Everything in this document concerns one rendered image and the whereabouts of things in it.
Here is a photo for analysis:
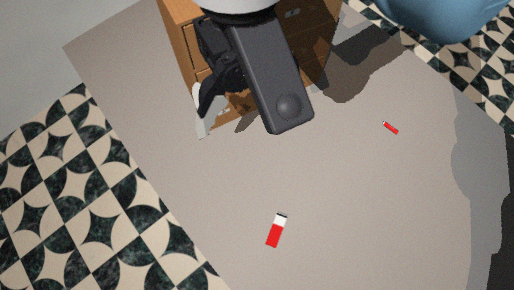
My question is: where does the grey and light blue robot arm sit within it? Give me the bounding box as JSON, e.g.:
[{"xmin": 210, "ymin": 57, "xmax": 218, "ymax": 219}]
[{"xmin": 192, "ymin": 0, "xmax": 511, "ymax": 135}]

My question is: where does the brown wooden drawer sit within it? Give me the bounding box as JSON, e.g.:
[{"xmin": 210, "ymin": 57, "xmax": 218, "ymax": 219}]
[
  {"xmin": 286, "ymin": 20, "xmax": 334, "ymax": 64},
  {"xmin": 299, "ymin": 56, "xmax": 324, "ymax": 86},
  {"xmin": 212, "ymin": 89, "xmax": 257, "ymax": 128},
  {"xmin": 274, "ymin": 0, "xmax": 340, "ymax": 35},
  {"xmin": 195, "ymin": 67, "xmax": 213, "ymax": 83},
  {"xmin": 181, "ymin": 23, "xmax": 208, "ymax": 70}
]

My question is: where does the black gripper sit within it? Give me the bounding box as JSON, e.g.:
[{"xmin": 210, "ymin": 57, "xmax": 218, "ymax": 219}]
[{"xmin": 192, "ymin": 2, "xmax": 277, "ymax": 140}]

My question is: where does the brown wooden chest of drawers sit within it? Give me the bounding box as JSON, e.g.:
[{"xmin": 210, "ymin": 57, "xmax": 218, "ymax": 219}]
[{"xmin": 156, "ymin": 0, "xmax": 343, "ymax": 98}]

